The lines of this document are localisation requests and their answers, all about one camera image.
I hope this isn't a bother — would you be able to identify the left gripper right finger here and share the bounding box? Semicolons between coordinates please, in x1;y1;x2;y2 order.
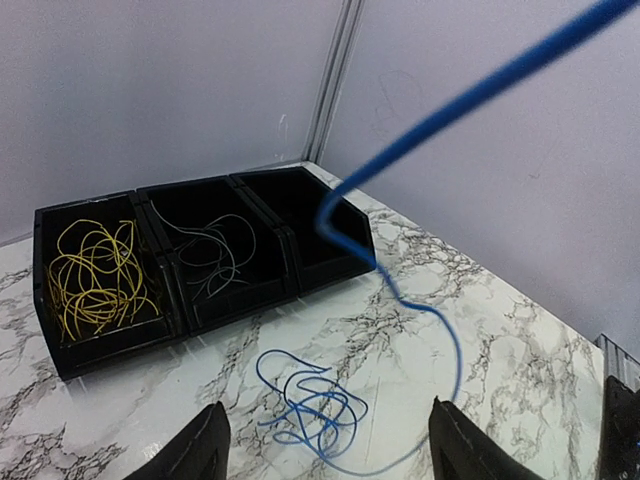
428;398;542;480

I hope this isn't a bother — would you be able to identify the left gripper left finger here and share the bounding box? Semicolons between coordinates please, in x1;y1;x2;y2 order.
125;402;231;480

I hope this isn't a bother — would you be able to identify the black cable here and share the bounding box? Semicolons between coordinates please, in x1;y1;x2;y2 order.
149;204;259;301

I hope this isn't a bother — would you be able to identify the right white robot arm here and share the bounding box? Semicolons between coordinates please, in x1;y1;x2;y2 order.
598;376;639;479

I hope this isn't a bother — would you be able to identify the black compartment tray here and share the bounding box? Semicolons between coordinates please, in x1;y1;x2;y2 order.
33;166;369;380

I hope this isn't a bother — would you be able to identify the aluminium front rail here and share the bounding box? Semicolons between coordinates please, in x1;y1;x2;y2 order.
595;334;640;391

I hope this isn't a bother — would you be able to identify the right aluminium corner post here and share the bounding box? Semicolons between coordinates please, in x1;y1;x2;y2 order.
302;0;365;164

